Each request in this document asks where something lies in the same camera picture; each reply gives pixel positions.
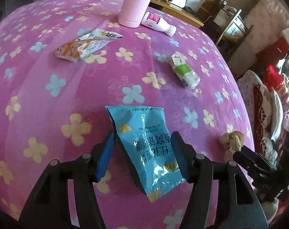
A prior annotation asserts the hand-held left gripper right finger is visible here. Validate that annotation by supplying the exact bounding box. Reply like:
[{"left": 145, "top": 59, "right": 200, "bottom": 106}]
[{"left": 171, "top": 131, "right": 269, "bottom": 229}]

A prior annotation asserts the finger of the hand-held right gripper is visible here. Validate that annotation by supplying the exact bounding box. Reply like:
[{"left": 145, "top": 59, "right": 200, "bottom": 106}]
[{"left": 232, "top": 145, "right": 277, "bottom": 176}]

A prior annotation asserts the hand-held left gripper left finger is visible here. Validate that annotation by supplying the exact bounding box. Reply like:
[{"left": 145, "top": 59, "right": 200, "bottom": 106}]
[{"left": 18, "top": 131, "right": 116, "bottom": 229}]

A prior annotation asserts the beige paper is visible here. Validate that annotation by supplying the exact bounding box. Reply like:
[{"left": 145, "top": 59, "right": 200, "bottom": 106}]
[{"left": 218, "top": 132, "right": 245, "bottom": 152}]

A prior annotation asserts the blue snack packet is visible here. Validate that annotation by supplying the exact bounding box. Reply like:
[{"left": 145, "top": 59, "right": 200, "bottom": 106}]
[{"left": 105, "top": 105, "right": 185, "bottom": 203}]

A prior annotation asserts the red and white patterned quilt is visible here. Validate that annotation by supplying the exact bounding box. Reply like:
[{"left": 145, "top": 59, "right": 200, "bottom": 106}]
[{"left": 237, "top": 70, "right": 285, "bottom": 148}]

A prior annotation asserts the small green and white carton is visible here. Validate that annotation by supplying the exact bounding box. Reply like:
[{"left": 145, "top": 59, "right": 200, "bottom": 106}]
[{"left": 169, "top": 52, "right": 201, "bottom": 90}]

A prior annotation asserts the pink floral blanket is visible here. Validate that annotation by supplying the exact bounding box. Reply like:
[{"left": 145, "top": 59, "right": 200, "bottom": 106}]
[{"left": 0, "top": 0, "right": 253, "bottom": 229}]

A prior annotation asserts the white and orange snack wrapper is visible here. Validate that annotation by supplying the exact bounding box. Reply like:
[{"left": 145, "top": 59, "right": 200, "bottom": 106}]
[{"left": 55, "top": 28, "right": 124, "bottom": 62}]

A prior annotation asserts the wooden chair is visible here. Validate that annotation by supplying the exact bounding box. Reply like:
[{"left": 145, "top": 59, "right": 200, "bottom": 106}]
[{"left": 216, "top": 0, "right": 251, "bottom": 50}]

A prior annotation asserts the white bottle with pink label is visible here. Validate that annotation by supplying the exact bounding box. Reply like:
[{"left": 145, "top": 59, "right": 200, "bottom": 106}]
[{"left": 141, "top": 11, "right": 177, "bottom": 37}]

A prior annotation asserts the wooden desk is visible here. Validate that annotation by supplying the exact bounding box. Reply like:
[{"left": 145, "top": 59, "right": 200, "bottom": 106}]
[{"left": 51, "top": 0, "right": 204, "bottom": 28}]

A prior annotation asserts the pink thermos bottle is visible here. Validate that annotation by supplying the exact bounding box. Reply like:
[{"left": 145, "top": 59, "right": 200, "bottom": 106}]
[{"left": 118, "top": 0, "right": 156, "bottom": 28}]

